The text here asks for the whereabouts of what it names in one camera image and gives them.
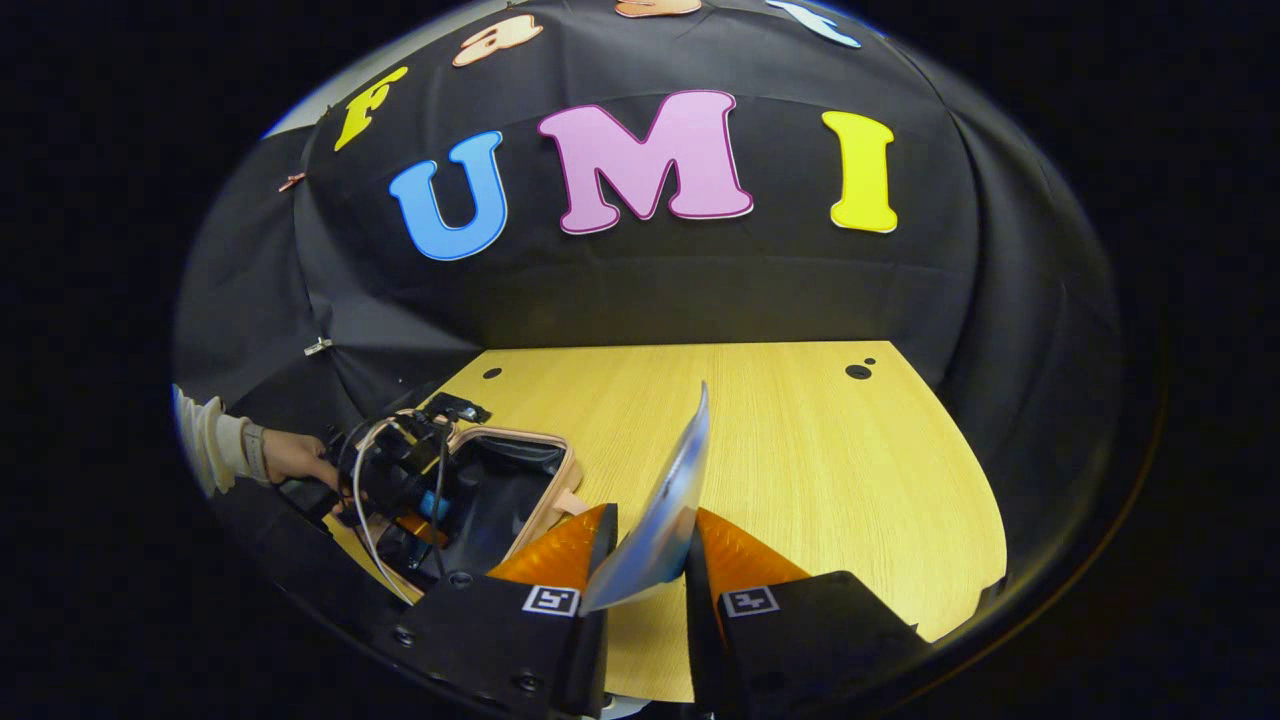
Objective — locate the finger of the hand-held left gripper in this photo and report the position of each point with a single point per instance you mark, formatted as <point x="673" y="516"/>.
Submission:
<point x="405" y="555"/>
<point x="420" y="528"/>

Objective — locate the black backdrop cloth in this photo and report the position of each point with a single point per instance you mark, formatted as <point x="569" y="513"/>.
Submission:
<point x="700" y="280"/>

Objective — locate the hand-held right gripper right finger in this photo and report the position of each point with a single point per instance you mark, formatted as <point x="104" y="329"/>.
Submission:
<point x="700" y="640"/>

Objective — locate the white cloth clip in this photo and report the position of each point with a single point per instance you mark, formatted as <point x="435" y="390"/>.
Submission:
<point x="318" y="347"/>

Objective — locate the white blue skincare tube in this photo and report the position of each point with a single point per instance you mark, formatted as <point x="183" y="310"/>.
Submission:
<point x="660" y="520"/>

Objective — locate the pink cloth clip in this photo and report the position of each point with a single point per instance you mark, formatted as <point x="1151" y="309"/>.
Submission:
<point x="291" y="181"/>

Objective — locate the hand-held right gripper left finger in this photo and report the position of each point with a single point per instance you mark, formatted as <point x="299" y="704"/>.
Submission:
<point x="590" y="660"/>

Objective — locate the pink suitcase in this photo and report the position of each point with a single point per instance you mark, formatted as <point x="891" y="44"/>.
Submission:
<point x="510" y="490"/>

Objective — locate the grey wristband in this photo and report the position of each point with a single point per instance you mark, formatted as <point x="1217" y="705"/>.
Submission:
<point x="255" y="452"/>

